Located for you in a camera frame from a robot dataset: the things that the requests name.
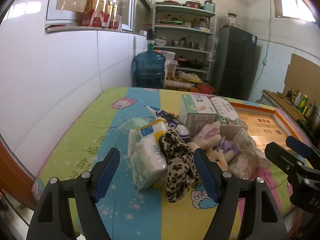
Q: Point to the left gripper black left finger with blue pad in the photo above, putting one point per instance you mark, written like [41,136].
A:
[52,216]

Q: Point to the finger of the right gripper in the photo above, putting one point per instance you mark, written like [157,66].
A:
[283,159]
[299,147]

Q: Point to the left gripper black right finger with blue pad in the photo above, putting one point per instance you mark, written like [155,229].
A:
[261,217]

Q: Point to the plush bunny purple dress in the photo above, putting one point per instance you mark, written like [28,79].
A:
[222,153]

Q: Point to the leopard print cloth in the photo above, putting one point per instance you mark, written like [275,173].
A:
[181,170]

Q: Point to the white green wipes pack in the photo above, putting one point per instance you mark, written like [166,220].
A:
[147,163]

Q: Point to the green item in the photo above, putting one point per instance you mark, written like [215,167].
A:
[135,123]

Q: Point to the yellow white tissue pack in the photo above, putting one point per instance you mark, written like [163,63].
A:
[157,128]

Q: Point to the clear bag pink contents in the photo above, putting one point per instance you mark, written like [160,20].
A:
[243,165]

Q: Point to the plush bunny pink hat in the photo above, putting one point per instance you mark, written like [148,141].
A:
[207,138]

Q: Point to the orange cardboard tray box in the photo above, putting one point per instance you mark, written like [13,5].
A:
[265,124]

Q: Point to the condiment bottles group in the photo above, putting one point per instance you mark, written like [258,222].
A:
[301,102]

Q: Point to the wooden cutting board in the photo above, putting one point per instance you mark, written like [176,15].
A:
[273,99]

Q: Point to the floral tissue pack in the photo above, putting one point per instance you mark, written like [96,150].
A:
[230,120]

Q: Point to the green white mask box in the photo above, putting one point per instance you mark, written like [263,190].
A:
[195,112]

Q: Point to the red plastic basin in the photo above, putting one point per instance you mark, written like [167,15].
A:
[206,89]

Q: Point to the dark grey refrigerator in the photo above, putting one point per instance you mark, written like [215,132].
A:
[234,70]

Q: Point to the glass jar on fridge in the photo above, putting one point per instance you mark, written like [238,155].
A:
[231,22]

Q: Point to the metal kitchen shelf rack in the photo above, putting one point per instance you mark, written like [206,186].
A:
[188,30]

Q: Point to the blue water jug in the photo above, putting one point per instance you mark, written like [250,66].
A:
[150,65]

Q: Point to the oil bottles on sill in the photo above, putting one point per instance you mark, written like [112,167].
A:
[101,14]

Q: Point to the cardboard wall sheets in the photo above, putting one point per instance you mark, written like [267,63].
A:
[304,75]

